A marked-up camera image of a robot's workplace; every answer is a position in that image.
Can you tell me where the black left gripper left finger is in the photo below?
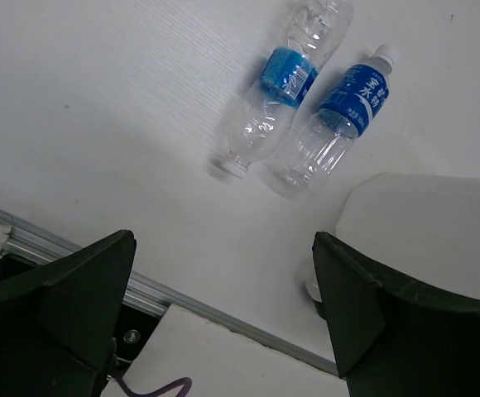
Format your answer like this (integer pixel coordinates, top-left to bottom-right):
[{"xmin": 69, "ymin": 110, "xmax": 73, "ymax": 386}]
[{"xmin": 0, "ymin": 230, "xmax": 135, "ymax": 396}]

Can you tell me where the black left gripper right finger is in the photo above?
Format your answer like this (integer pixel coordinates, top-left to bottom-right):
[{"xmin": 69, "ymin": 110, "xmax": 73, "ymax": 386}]
[{"xmin": 312, "ymin": 232, "xmax": 480, "ymax": 396}]

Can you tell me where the clear bottle dark blue label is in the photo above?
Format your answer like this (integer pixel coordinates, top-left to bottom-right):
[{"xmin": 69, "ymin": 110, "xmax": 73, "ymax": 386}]
[{"xmin": 267, "ymin": 44, "xmax": 400, "ymax": 198}]

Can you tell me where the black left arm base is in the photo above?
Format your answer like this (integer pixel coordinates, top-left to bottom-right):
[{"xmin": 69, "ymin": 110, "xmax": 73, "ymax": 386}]
[{"xmin": 0, "ymin": 254, "xmax": 160, "ymax": 374}]

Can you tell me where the white octagonal bin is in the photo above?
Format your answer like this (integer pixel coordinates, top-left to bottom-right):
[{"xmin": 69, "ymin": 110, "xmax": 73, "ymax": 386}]
[{"xmin": 334, "ymin": 173, "xmax": 480, "ymax": 299}]

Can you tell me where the crushed bottle light blue label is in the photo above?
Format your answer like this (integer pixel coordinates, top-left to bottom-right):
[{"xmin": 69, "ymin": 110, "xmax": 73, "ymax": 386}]
[{"xmin": 206, "ymin": 1, "xmax": 354, "ymax": 183}]

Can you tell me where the aluminium table edge rail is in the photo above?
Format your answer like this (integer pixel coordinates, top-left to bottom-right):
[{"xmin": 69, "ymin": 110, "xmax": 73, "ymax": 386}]
[{"xmin": 0, "ymin": 209, "xmax": 338, "ymax": 375}]

